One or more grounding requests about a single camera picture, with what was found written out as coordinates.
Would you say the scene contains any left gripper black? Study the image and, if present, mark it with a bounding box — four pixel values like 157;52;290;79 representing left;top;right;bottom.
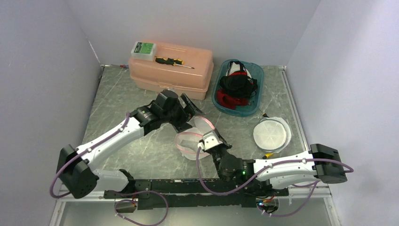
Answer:
162;94;204;133

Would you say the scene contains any pink-trimmed mesh laundry bag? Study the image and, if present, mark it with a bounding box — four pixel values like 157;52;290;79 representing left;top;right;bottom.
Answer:
175;116;215;161

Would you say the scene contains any black bra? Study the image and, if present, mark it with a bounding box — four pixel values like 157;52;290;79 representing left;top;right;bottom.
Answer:
219;75;257;96
230;83;258;98

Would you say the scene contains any white mesh laundry bag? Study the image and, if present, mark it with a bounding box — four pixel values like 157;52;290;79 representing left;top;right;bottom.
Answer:
253;117;292;153

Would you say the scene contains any bright red bra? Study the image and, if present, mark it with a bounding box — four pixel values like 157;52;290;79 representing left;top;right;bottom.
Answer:
229;71;251;77

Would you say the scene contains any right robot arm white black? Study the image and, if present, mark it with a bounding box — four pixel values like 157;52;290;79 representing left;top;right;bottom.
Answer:
198;130;354;195

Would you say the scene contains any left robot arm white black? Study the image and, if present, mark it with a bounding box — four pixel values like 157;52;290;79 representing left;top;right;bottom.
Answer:
49;89;204;199

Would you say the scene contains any dark red bra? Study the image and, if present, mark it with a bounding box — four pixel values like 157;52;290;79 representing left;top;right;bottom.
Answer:
216;89;250;110

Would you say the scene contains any white black-trimmed bra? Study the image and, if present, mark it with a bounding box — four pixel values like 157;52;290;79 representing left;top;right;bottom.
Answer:
226;61;251;76

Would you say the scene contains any pink plastic toolbox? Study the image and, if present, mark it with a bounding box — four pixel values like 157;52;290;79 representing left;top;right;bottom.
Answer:
128;40;214;100

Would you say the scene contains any black yellow screwdriver on toolbox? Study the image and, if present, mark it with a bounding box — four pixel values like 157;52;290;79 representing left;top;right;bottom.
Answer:
155;57;194;69

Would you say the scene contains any yellow black screwdriver on table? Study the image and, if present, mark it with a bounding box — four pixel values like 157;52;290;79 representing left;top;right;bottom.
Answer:
262;153;274;160

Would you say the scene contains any clear green-label screw box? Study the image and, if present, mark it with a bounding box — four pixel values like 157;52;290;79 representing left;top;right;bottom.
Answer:
131;41;157;61

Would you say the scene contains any teal plastic bin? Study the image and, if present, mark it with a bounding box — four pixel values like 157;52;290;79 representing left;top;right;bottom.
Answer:
212;59;264;117

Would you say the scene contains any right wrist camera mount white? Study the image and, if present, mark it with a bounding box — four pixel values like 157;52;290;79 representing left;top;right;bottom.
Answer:
197;130;223;151

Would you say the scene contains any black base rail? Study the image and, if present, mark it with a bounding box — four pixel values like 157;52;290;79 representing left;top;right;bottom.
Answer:
103;171;289;210

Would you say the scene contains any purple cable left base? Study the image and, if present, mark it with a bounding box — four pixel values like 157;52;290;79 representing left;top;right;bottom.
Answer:
114;191;169;226

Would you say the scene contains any purple cable base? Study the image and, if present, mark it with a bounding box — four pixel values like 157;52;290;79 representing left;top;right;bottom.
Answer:
257;181;319;218
114;191;169;226

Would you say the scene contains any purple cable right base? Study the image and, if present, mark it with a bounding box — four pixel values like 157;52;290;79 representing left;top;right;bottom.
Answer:
257;181;319;218

